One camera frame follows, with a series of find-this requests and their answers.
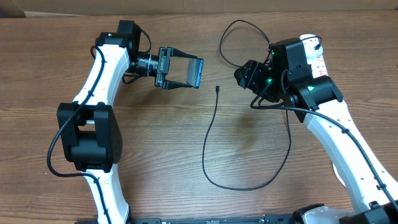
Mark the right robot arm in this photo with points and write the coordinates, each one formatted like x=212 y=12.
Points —
x=297 y=76

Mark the Samsung Galaxy smartphone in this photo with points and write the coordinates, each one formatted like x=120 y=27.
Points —
x=194 y=72

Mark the cardboard sheet backdrop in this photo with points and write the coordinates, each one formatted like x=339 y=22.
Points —
x=20 y=8

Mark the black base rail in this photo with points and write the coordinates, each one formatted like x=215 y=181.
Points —
x=211 y=220

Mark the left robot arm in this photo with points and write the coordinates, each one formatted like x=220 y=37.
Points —
x=88 y=129

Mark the white power strip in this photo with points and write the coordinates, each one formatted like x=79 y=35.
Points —
x=318 y=66

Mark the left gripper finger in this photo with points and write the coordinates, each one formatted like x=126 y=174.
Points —
x=174 y=52
x=169 y=85

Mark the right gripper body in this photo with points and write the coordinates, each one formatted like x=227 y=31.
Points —
x=271 y=93

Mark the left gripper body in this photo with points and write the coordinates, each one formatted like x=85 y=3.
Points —
x=163 y=61

